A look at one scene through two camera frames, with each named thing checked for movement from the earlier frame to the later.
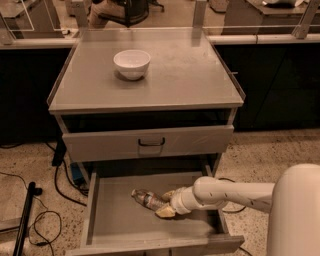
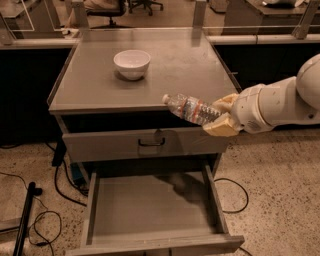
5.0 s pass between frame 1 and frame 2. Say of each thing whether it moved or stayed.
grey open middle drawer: stayed
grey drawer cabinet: stayed
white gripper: moved
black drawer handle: stayed
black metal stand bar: stayed
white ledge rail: stayed
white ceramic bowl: stayed
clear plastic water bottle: moved
